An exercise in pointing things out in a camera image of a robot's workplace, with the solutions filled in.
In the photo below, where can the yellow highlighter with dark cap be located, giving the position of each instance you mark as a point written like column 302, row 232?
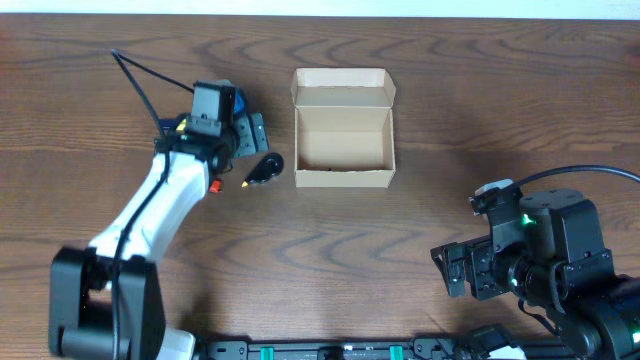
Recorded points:
column 175, row 122

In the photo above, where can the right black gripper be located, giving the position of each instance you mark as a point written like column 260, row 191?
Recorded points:
column 479, row 254

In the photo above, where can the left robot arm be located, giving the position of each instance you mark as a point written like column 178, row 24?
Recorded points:
column 105, row 300

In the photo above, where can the right green clamp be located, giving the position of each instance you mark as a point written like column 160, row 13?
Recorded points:
column 396, row 352

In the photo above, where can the blue plastic case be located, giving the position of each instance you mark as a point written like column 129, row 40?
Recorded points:
column 240, row 105

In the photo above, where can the black tape dispenser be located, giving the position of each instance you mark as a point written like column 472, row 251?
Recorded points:
column 271, row 165

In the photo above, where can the green clamp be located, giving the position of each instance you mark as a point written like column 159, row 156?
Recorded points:
column 396, row 352
column 267, row 353

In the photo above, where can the brown cardboard box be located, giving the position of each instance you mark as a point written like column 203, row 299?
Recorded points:
column 344, row 127

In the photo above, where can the left green clamp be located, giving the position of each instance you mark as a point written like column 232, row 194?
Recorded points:
column 267, row 353

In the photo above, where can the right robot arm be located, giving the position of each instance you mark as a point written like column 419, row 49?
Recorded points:
column 547, row 249

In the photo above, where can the red stapler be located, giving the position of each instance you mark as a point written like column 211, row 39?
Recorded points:
column 216, row 186

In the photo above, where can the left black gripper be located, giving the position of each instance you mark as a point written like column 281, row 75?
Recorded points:
column 248, row 141

